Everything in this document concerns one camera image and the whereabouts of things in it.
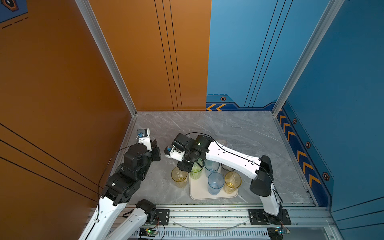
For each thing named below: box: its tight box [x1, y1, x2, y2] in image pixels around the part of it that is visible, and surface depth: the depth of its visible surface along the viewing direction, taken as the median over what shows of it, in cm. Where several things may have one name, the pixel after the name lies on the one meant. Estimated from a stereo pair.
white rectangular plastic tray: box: [189, 173, 239, 201], surface depth 82 cm
